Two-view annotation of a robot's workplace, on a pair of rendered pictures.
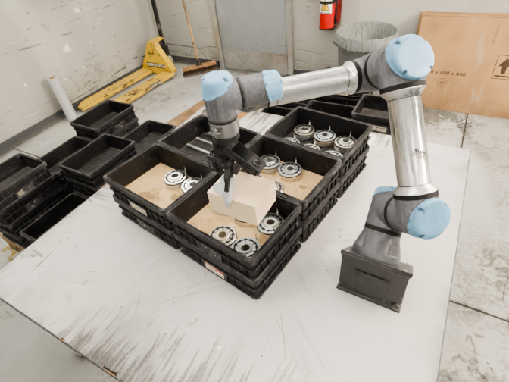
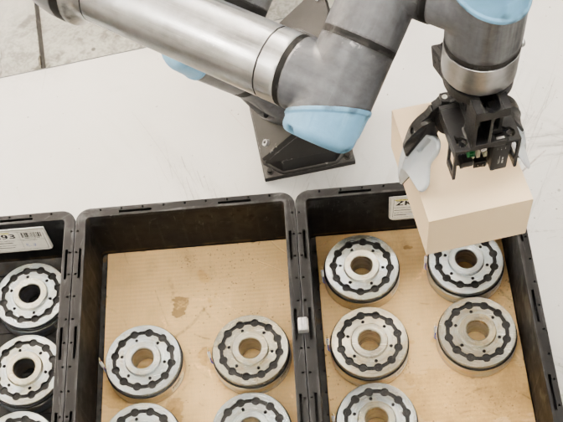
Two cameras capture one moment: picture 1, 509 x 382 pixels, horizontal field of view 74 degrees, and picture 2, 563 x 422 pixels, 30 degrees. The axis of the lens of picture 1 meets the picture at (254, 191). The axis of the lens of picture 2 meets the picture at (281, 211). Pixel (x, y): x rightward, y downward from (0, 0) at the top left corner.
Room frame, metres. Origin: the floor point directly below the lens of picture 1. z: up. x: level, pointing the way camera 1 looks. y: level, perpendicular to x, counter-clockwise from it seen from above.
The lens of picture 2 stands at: (1.34, 0.43, 2.13)
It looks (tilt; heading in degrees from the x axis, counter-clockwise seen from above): 58 degrees down; 232
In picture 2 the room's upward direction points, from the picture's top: 8 degrees counter-clockwise
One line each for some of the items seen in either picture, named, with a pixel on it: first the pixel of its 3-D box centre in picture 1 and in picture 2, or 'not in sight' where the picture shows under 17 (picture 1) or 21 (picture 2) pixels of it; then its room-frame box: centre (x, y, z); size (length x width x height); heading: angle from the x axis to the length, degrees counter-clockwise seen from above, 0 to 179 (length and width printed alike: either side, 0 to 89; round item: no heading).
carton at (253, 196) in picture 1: (242, 195); (457, 171); (0.76, 0.04, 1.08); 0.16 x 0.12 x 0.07; 56
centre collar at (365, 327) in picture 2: not in sight; (369, 340); (0.92, 0.04, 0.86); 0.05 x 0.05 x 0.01
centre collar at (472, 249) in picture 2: (245, 248); (466, 259); (0.74, 0.05, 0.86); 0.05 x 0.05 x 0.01
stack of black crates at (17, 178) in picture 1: (23, 200); not in sight; (1.79, 1.53, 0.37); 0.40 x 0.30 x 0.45; 147
